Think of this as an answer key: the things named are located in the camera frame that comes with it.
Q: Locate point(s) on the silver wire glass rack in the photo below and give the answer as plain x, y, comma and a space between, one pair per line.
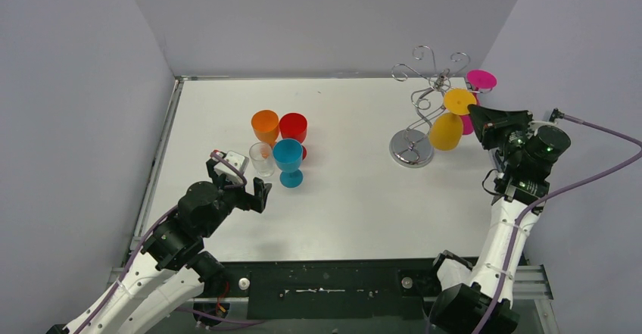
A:
410, 147

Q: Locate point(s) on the yellow wine glass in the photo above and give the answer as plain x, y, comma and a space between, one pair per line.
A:
447, 130

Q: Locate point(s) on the orange wine glass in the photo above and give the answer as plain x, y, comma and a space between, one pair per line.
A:
265, 125

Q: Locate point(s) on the pink wine glass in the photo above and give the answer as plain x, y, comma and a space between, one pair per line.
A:
480, 82

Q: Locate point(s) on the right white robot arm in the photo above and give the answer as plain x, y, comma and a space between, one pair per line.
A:
478, 298

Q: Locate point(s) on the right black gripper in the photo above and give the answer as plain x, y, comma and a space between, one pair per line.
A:
491, 124

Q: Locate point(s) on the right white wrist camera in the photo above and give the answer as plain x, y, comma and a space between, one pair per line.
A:
536, 124

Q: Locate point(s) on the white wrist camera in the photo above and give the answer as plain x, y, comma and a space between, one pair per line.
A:
231, 163
536, 124

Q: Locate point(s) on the blue wine glass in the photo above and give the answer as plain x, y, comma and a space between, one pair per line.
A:
288, 155

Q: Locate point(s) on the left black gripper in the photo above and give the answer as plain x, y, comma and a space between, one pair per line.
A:
245, 196

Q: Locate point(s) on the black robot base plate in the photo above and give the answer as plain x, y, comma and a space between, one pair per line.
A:
353, 289

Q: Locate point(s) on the clear wine glass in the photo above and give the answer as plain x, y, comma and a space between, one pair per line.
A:
261, 155

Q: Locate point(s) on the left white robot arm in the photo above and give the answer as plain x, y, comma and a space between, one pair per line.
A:
170, 264

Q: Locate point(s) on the red wine glass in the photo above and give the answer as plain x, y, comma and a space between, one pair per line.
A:
294, 126

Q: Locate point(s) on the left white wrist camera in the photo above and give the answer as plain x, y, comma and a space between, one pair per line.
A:
231, 163

